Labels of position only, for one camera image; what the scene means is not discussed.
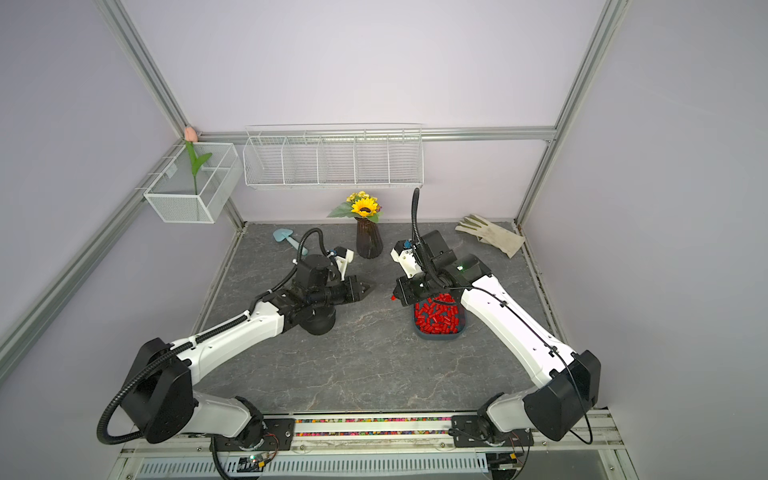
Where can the beige work glove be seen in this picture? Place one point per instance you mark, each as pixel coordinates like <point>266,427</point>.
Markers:
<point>492,234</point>

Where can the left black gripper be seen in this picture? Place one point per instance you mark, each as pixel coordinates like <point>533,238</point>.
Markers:
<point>354,291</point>

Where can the black dome screw fixture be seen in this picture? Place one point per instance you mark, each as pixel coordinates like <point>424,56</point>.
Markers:
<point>317,320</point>

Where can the dark ribbed vase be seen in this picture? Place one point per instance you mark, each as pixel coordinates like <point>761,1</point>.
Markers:
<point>369,243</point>

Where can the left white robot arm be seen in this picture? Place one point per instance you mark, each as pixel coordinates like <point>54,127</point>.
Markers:
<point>158,400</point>

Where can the yellow sunflower bouquet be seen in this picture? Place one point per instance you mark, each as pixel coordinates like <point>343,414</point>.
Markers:
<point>359,205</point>

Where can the white wire wall shelf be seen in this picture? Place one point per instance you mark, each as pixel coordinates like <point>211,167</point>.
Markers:
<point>345,155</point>

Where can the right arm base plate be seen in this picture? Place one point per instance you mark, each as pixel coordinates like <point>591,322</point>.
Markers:
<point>474,431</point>

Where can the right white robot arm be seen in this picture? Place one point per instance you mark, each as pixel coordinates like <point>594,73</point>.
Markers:
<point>566,383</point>

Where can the teal handled small tool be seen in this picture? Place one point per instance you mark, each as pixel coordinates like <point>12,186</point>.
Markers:
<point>286,235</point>

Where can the teal plastic tray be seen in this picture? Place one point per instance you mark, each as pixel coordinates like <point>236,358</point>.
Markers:
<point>439,321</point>

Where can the white mesh wall basket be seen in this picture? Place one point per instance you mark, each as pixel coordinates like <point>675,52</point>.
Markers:
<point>197,183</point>

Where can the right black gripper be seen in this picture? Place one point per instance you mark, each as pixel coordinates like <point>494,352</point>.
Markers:
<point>402,291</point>

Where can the pile of red sleeves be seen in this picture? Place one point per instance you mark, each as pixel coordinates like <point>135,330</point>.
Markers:
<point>438,317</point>

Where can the artificial pink tulip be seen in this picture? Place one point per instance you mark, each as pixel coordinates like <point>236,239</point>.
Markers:
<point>196,161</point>

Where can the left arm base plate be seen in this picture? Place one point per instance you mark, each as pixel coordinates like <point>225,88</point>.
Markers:
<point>273,434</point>

